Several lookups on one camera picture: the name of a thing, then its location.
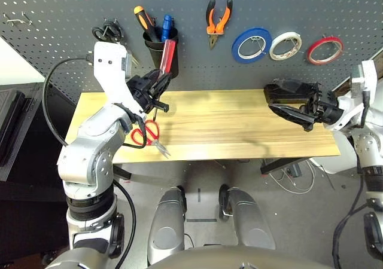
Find white floor cable bundle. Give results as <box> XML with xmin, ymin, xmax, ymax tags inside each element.
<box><xmin>269</xmin><ymin>160</ymin><xmax>317</xmax><ymax>195</ymax></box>

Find black handled scissors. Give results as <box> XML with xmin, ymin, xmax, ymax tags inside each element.
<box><xmin>91</xmin><ymin>19</ymin><xmax>140</xmax><ymax>66</ymax></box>

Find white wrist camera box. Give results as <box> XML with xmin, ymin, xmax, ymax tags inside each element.
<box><xmin>88</xmin><ymin>41</ymin><xmax>147</xmax><ymax>123</ymax></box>
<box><xmin>323</xmin><ymin>60</ymin><xmax>378</xmax><ymax>135</ymax></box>

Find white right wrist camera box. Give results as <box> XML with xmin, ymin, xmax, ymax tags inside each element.
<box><xmin>323</xmin><ymin>60</ymin><xmax>378</xmax><ymax>135</ymax></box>

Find black plastic cup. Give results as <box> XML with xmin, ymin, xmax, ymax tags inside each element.
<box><xmin>142</xmin><ymin>26</ymin><xmax>180</xmax><ymax>80</ymax></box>

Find orange black pliers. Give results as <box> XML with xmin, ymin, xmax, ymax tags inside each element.
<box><xmin>205</xmin><ymin>0</ymin><xmax>233</xmax><ymax>50</ymax></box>

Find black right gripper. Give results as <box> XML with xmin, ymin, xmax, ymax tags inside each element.
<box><xmin>268</xmin><ymin>79</ymin><xmax>344</xmax><ymax>133</ymax></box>

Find silver robot leg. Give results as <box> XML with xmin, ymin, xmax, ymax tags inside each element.
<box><xmin>218</xmin><ymin>184</ymin><xmax>276</xmax><ymax>250</ymax></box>
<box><xmin>148</xmin><ymin>185</ymin><xmax>188</xmax><ymax>265</ymax></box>

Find red tape roll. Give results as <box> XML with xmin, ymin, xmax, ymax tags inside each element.
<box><xmin>306</xmin><ymin>35</ymin><xmax>344</xmax><ymax>66</ymax></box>

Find blue tape roll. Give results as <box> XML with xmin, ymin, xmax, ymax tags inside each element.
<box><xmin>231</xmin><ymin>27</ymin><xmax>273</xmax><ymax>64</ymax></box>

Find orange black screwdriver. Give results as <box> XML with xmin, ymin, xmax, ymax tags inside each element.
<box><xmin>133</xmin><ymin>5</ymin><xmax>159</xmax><ymax>42</ymax></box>

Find silver robot left leg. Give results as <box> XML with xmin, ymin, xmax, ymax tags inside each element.
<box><xmin>148</xmin><ymin>185</ymin><xmax>188</xmax><ymax>265</ymax></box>

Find red handled screwdriver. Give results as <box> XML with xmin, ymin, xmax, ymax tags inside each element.
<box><xmin>152</xmin><ymin>39</ymin><xmax>177</xmax><ymax>122</ymax></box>

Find red handled scissors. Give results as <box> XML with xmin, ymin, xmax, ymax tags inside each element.
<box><xmin>130</xmin><ymin>119</ymin><xmax>171</xmax><ymax>158</ymax></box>

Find silver robot right leg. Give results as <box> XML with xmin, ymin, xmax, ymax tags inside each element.
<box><xmin>218</xmin><ymin>184</ymin><xmax>276</xmax><ymax>250</ymax></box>

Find white tape roll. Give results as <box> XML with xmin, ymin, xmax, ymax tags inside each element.
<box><xmin>269</xmin><ymin>32</ymin><xmax>302</xmax><ymax>61</ymax></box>

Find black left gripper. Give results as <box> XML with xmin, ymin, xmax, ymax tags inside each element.
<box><xmin>127</xmin><ymin>69</ymin><xmax>172</xmax><ymax>114</ymax></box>

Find black flat equipment case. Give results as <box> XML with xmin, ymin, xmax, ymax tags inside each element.
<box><xmin>0</xmin><ymin>83</ymin><xmax>45</xmax><ymax>183</ymax></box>

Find grey robot torso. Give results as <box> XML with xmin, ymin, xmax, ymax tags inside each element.
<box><xmin>146</xmin><ymin>244</ymin><xmax>333</xmax><ymax>269</ymax></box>

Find grey power strip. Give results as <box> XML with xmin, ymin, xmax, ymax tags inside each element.
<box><xmin>287</xmin><ymin>163</ymin><xmax>302</xmax><ymax>178</ymax></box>

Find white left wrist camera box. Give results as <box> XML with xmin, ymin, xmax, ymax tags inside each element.
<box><xmin>88</xmin><ymin>41</ymin><xmax>147</xmax><ymax>123</ymax></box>

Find grey metal pegboard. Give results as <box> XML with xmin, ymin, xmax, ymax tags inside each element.
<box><xmin>0</xmin><ymin>0</ymin><xmax>383</xmax><ymax>102</ymax></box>

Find blue handled screwdriver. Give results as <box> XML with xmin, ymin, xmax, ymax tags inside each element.
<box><xmin>161</xmin><ymin>14</ymin><xmax>175</xmax><ymax>42</ymax></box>

